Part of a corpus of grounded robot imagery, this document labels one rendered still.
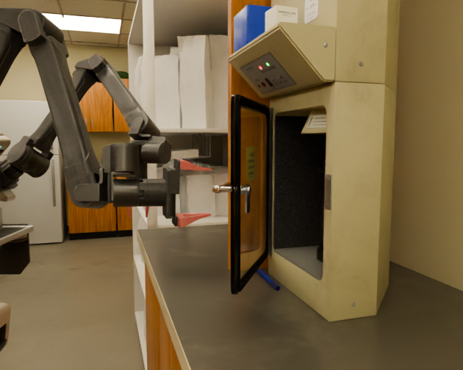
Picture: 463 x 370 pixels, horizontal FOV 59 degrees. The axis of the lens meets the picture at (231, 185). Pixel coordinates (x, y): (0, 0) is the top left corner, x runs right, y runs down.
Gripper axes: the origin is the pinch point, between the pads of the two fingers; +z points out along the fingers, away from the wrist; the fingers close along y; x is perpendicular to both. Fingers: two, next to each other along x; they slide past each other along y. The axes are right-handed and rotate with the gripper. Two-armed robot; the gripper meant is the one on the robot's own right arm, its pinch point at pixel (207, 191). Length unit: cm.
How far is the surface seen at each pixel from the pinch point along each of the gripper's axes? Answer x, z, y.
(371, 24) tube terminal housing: -16.4, 27.5, 33.5
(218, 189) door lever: -4.9, 1.2, 1.2
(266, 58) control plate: -3.7, 11.3, 28.4
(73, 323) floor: 220, -44, -118
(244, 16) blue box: 4.7, 9.0, 39.1
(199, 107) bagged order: 111, 22, 29
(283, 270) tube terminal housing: 6.2, 21.3, -20.5
